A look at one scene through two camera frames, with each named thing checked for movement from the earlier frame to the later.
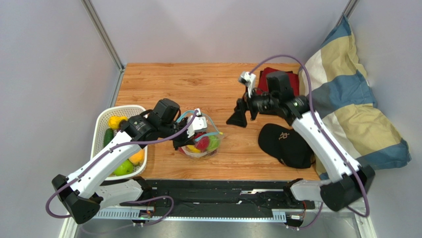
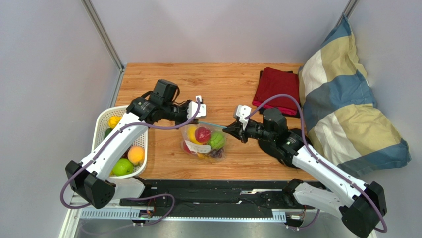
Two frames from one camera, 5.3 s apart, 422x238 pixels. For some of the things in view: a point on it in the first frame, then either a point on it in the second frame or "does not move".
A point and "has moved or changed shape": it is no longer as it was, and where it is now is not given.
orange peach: x=137 y=157 does not move
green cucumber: x=109 y=135 does not move
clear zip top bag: x=207 y=143 has moved or changed shape
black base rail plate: x=266 y=194 does not move
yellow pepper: x=114 y=121 does not move
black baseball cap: x=285 y=145 does not move
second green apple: x=126 y=168 does not move
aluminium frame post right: x=348 y=10 does not move
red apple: x=202 y=144 has moved or changed shape
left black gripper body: x=180 y=141 to x=180 y=113
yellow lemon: x=193 y=148 has moved or changed shape
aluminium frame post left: x=107 y=39 does not move
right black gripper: x=244 y=105 to x=242 y=131
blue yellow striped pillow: x=337 y=89 does not move
